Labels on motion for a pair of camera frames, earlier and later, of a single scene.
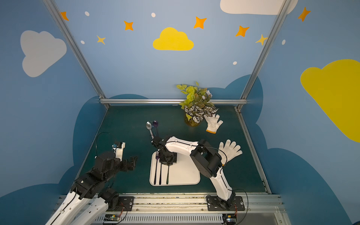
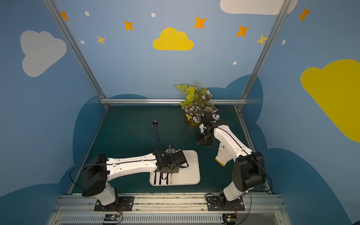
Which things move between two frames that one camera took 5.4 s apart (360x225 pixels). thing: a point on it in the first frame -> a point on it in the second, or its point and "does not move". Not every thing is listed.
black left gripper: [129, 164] -> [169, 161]
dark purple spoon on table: [155, 123] does not move
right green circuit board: [229, 219] does not move
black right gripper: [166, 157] -> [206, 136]
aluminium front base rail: [191, 209] does not move
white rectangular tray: [184, 172] does not move
